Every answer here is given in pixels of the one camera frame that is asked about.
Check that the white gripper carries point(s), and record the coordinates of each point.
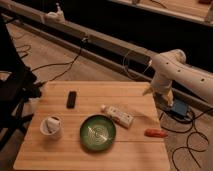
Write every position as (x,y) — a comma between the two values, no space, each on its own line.
(163,86)

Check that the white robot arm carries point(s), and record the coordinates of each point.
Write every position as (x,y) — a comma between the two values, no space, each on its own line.
(171,66)

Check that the green ceramic bowl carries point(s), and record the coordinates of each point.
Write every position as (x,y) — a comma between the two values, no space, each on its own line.
(97,133)

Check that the black rectangular remote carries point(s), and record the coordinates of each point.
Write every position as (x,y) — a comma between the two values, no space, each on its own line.
(71,99)

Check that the white cup with object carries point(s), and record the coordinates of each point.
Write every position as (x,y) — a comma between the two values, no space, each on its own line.
(51,127)

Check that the long metal rail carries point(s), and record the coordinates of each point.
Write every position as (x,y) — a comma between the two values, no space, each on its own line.
(134,33)

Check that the white object on rail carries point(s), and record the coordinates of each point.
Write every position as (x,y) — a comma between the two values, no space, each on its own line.
(58,15)

